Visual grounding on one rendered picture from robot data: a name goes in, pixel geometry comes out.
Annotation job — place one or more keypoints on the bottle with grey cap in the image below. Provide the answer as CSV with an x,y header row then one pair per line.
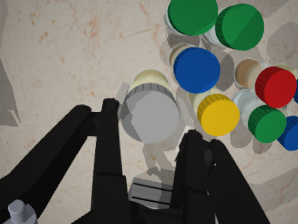
x,y
150,113

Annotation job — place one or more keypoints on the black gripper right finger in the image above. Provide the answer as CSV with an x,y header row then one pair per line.
x,y
234,201

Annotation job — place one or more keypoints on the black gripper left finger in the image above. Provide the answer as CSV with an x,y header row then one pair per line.
x,y
28,188

